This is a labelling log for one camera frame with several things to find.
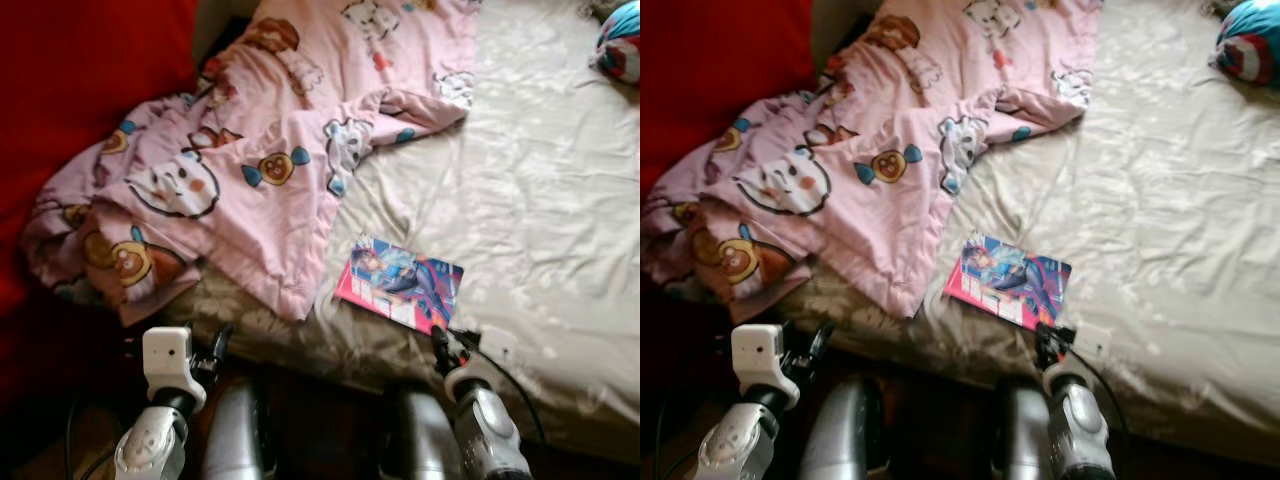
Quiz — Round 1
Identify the colourful anime cover book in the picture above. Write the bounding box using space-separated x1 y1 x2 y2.
943 232 1073 331
333 233 466 336

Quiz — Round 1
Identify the silver robot right leg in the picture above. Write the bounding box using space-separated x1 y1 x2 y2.
990 380 1051 480
378 385 461 480

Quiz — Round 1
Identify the beige floral bed sheet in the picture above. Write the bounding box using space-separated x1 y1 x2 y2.
165 0 641 461
780 0 1280 466

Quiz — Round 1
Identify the pink cartoon print blanket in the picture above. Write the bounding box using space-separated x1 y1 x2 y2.
640 0 1101 326
20 0 483 329

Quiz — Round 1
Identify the red fabric cushion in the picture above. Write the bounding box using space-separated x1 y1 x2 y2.
640 0 816 291
0 0 201 401

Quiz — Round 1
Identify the red white blue striped pillow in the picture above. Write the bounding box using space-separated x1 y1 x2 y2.
592 0 641 86
1210 0 1280 86

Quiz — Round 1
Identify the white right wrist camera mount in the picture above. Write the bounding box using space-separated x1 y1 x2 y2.
1040 320 1113 391
443 325 521 396

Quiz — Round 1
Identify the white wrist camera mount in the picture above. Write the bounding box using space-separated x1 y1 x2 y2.
1040 320 1113 391
443 325 521 396
730 322 798 411
140 325 208 411

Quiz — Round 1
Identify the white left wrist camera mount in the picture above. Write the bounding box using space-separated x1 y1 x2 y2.
730 322 798 411
140 325 208 411

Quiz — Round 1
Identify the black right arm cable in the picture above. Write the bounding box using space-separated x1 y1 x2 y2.
1060 340 1131 441
455 330 546 446

